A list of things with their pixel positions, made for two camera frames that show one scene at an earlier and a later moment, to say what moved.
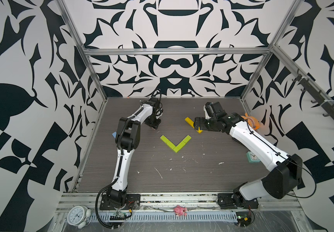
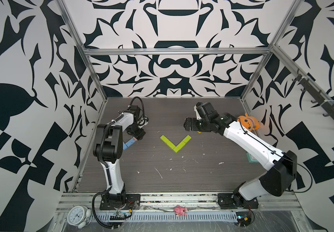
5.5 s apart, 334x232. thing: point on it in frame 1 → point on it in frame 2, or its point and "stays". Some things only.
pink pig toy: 179,210 stays
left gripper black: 154,126 → 138,135
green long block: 181,145 stays
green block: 167,142 stays
